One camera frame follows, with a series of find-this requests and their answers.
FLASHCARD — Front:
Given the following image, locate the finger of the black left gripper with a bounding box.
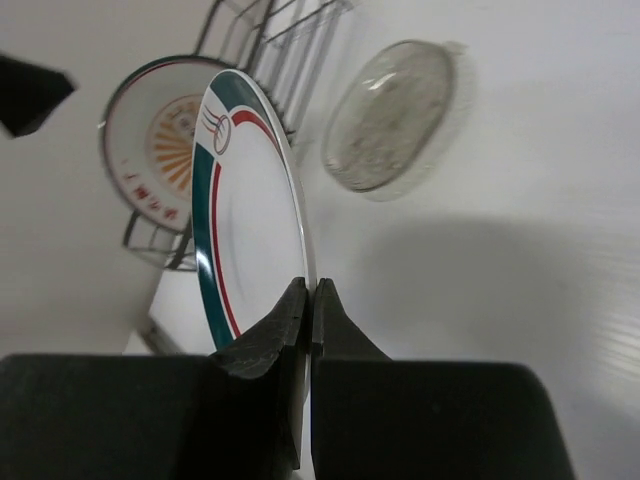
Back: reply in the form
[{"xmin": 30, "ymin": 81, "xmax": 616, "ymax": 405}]
[{"xmin": 1, "ymin": 52, "xmax": 75, "ymax": 138}]

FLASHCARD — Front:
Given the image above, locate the green red ring plate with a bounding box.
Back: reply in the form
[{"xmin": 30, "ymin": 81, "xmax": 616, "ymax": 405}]
[{"xmin": 191, "ymin": 69, "xmax": 317, "ymax": 350}]

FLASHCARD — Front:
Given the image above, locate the metal wire dish rack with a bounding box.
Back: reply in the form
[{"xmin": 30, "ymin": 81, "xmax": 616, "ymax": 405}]
[{"xmin": 122, "ymin": 1, "xmax": 353, "ymax": 272}]

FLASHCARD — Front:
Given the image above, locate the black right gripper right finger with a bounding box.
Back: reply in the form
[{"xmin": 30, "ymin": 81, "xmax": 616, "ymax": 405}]
[{"xmin": 311, "ymin": 279, "xmax": 575, "ymax": 479}]

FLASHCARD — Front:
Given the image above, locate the clear glass plate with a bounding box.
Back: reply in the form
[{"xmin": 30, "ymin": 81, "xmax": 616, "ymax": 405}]
[{"xmin": 322, "ymin": 40, "xmax": 456, "ymax": 193}]

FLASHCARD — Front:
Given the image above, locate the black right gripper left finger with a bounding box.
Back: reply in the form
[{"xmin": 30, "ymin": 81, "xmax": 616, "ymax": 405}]
[{"xmin": 1, "ymin": 278, "xmax": 306, "ymax": 479}]

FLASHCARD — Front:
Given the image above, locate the orange sunburst plate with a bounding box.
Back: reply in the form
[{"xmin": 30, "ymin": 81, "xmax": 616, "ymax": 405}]
[{"xmin": 99, "ymin": 55, "xmax": 229, "ymax": 233}]

